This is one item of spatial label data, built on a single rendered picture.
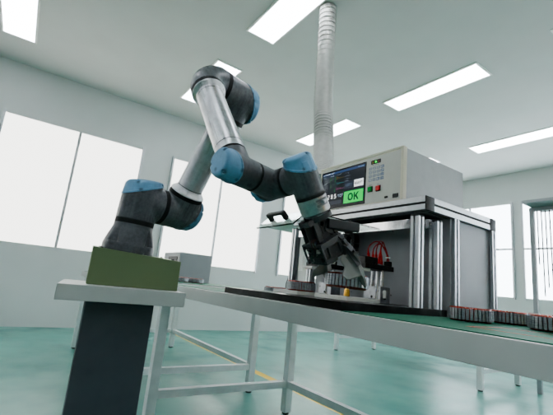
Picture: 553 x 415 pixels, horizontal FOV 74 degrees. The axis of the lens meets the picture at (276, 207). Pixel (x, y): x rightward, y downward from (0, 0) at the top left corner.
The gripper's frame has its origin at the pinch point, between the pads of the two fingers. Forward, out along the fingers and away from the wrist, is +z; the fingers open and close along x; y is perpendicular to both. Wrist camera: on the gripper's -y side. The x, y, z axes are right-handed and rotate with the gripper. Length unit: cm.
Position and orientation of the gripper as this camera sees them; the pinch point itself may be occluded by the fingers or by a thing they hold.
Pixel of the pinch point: (347, 282)
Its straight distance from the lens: 98.8
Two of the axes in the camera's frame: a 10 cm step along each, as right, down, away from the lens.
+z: 3.4, 9.3, 1.5
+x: 5.8, -0.8, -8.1
